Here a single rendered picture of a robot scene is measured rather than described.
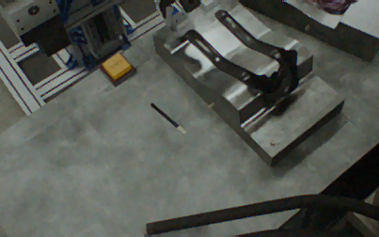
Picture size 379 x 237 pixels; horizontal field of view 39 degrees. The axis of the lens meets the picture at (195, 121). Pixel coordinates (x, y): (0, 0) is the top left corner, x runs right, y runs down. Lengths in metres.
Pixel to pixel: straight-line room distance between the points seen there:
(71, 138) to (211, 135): 0.38
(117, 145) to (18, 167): 0.27
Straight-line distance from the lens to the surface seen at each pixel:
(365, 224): 1.42
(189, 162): 1.44
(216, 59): 1.51
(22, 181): 1.52
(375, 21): 1.58
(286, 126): 1.42
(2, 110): 2.68
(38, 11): 1.62
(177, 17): 1.56
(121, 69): 1.57
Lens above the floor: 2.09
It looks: 60 degrees down
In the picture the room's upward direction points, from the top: 8 degrees counter-clockwise
